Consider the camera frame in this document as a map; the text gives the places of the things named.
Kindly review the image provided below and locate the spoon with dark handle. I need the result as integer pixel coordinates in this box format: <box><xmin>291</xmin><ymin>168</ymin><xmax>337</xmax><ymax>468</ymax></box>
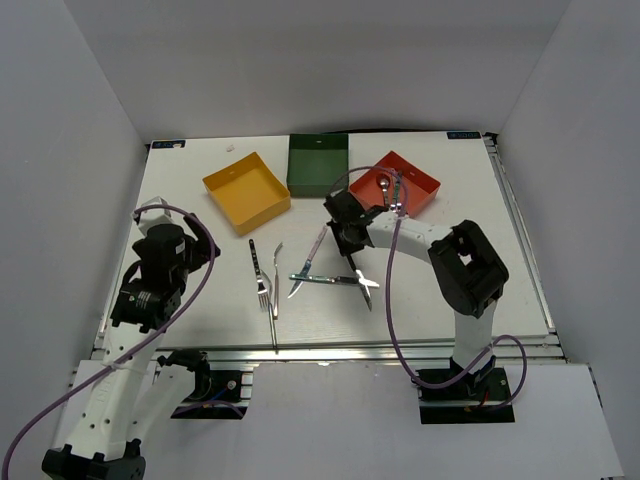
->
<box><xmin>376</xmin><ymin>174</ymin><xmax>391</xmax><ymax>208</ymax></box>

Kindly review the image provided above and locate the spoon with green handle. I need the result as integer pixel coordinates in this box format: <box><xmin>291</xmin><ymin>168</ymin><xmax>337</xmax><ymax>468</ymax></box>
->
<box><xmin>390</xmin><ymin>170</ymin><xmax>403</xmax><ymax>213</ymax></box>

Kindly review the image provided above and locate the knife with green handle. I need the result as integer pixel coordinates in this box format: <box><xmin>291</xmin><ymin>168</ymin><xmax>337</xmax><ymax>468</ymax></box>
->
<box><xmin>288</xmin><ymin>274</ymin><xmax>380</xmax><ymax>289</ymax></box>

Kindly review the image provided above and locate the spoon with pink handle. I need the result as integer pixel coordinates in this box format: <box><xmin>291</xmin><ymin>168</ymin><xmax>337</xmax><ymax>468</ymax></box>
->
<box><xmin>397</xmin><ymin>175</ymin><xmax>405</xmax><ymax>215</ymax></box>

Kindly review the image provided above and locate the knife with pink handle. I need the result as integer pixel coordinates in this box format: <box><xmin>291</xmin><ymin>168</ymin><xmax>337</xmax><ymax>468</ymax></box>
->
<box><xmin>287</xmin><ymin>225</ymin><xmax>328</xmax><ymax>299</ymax></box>

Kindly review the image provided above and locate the knife with dark handle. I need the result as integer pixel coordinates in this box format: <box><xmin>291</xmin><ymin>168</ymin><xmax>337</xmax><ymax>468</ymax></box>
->
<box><xmin>346</xmin><ymin>255</ymin><xmax>372</xmax><ymax>310</ymax></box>

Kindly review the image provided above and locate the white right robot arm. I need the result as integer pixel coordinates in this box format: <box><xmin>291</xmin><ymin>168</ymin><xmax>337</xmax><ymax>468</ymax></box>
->
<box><xmin>324</xmin><ymin>190</ymin><xmax>509</xmax><ymax>399</ymax></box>

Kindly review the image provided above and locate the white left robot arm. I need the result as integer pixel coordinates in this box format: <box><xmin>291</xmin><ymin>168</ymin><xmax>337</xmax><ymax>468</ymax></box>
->
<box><xmin>42</xmin><ymin>207</ymin><xmax>220</xmax><ymax>479</ymax></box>

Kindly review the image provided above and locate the dark green square container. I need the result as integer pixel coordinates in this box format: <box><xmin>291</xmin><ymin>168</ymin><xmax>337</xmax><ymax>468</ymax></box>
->
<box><xmin>286</xmin><ymin>134</ymin><xmax>349</xmax><ymax>198</ymax></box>

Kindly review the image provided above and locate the red square container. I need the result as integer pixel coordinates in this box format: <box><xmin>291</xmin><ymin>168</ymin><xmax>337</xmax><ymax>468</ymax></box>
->
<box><xmin>349</xmin><ymin>151</ymin><xmax>441</xmax><ymax>218</ymax></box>

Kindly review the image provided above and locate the yellow square container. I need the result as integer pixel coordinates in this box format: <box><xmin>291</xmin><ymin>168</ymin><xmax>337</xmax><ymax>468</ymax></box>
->
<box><xmin>202</xmin><ymin>152</ymin><xmax>291</xmax><ymax>236</ymax></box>

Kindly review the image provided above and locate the blue label sticker left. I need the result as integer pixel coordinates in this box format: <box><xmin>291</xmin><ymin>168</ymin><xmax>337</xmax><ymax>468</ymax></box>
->
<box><xmin>150</xmin><ymin>140</ymin><xmax>186</xmax><ymax>149</ymax></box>

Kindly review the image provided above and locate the blue label sticker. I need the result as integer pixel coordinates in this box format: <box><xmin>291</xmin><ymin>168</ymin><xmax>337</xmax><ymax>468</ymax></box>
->
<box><xmin>150</xmin><ymin>140</ymin><xmax>186</xmax><ymax>149</ymax></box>
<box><xmin>446</xmin><ymin>131</ymin><xmax>482</xmax><ymax>140</ymax></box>

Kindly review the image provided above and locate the blue label sticker right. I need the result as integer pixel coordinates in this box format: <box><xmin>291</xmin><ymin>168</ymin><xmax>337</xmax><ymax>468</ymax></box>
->
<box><xmin>446</xmin><ymin>131</ymin><xmax>482</xmax><ymax>140</ymax></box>

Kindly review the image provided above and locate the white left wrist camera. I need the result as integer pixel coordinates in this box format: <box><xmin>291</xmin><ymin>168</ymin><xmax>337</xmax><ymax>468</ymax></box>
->
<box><xmin>132</xmin><ymin>196</ymin><xmax>173</xmax><ymax>236</ymax></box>

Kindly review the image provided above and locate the fork with pink handle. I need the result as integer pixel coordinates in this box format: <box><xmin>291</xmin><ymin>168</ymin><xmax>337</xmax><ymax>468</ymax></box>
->
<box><xmin>271</xmin><ymin>242</ymin><xmax>283</xmax><ymax>321</ymax></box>

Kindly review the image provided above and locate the fork with dark handle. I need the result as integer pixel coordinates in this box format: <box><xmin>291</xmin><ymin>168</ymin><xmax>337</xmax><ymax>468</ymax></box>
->
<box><xmin>248</xmin><ymin>239</ymin><xmax>269</xmax><ymax>312</ymax></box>

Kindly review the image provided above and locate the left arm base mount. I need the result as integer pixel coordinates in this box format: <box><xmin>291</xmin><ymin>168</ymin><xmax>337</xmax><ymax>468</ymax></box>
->
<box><xmin>156</xmin><ymin>349</ymin><xmax>252</xmax><ymax>420</ymax></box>

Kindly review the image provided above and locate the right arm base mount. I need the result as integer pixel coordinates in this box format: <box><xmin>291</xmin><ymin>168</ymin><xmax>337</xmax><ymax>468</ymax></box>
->
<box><xmin>415</xmin><ymin>368</ymin><xmax>515</xmax><ymax>425</ymax></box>

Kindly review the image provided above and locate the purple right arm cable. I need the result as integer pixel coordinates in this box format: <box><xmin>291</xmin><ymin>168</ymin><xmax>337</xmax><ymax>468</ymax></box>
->
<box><xmin>327</xmin><ymin>166</ymin><xmax>528</xmax><ymax>410</ymax></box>

